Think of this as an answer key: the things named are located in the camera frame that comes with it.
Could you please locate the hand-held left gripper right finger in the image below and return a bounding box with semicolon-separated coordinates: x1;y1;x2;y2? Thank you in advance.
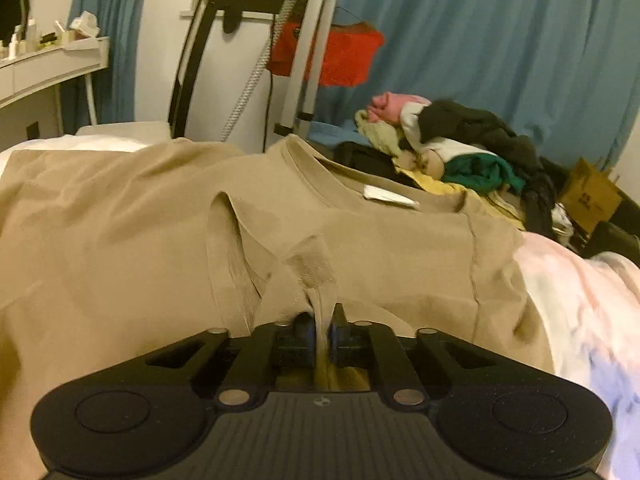
328;303;496;408

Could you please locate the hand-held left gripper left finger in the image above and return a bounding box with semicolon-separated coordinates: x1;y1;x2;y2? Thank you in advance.
145;312;317;408

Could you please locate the tan t-shirt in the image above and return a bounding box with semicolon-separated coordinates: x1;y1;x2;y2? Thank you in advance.
0;136;557;480

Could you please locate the pile of mixed clothes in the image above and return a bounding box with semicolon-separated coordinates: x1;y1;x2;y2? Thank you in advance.
354;92;574;242

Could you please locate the light blue cloth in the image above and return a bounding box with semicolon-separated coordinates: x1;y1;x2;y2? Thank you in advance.
308;121;371;150

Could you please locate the white pink bed blanket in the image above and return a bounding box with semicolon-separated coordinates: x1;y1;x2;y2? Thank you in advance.
515;231;640;480

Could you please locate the red cloth bag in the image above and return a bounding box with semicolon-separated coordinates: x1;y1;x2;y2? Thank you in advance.
266;20;386;88

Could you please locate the garment steamer stand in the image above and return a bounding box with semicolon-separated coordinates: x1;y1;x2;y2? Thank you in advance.
220;0;351;143

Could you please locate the brown cardboard box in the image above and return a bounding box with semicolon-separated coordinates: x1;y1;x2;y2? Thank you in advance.
557;157;624;235

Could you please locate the black curved floor stand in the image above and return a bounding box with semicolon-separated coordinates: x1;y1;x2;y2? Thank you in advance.
168;0;221;139

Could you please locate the blue curtain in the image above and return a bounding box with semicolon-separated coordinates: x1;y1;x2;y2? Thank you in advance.
310;0;640;179

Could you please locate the white vanity table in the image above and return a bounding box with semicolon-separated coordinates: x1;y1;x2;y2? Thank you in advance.
0;36;111;136

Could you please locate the toiletry bottles group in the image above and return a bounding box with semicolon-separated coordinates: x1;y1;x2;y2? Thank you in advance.
0;18;41;60

